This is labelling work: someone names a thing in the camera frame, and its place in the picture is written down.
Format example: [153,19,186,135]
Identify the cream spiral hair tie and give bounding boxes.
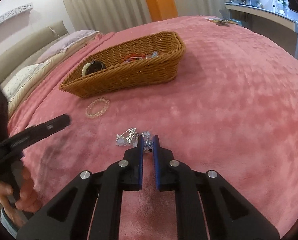
[81,62,92,78]

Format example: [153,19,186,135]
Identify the silver crystal jewelry pile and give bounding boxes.
[115,127,153,153]

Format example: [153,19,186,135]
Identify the black wristwatch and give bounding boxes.
[82,61,106,76]

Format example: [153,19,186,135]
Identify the red cord bracelet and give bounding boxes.
[122,52,147,63]

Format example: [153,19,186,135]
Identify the blue crystal hair clip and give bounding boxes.
[145,51,159,59]

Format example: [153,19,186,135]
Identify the person's left hand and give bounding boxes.
[0,167,41,228]

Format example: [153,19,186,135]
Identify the floral white pillow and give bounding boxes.
[2,62,50,101]

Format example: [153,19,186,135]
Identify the beige quilt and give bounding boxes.
[2,31,114,118]

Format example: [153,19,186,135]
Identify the beige upholstered headboard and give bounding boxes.
[0,21,68,84]

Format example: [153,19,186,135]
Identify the lilac pillow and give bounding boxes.
[36,29,101,63]

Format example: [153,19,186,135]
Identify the pink bed blanket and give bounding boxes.
[8,16,298,236]

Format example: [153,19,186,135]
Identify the brown wicker basket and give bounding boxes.
[59,31,186,98]

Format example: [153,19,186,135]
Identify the grey curtains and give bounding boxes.
[63,0,229,33]

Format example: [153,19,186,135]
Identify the booklets on bed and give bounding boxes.
[207,18,242,27]

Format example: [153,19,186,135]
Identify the white desk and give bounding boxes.
[225,2,298,59]

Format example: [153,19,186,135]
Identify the white vase with plant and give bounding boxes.
[275,0,289,16]

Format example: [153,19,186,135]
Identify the white wall shelf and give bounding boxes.
[0,3,33,25]

